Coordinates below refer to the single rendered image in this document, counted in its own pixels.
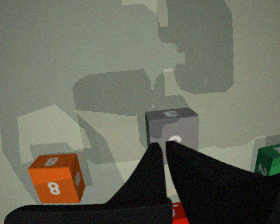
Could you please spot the grey block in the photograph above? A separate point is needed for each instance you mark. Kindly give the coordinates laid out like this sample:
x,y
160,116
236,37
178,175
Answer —
x,y
180,125

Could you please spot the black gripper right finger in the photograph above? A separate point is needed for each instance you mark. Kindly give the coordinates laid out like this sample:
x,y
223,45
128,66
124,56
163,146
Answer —
x,y
212,192

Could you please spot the orange block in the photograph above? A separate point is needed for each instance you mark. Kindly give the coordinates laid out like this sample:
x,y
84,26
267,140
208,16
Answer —
x,y
58,178

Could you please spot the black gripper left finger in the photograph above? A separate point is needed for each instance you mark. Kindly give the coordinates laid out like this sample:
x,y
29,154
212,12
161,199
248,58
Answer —
x,y
143,199

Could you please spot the red block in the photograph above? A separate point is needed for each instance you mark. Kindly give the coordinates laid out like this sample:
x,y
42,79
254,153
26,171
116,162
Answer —
x,y
179,214

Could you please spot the green block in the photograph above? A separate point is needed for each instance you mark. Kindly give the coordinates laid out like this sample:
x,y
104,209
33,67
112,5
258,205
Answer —
x,y
268,161

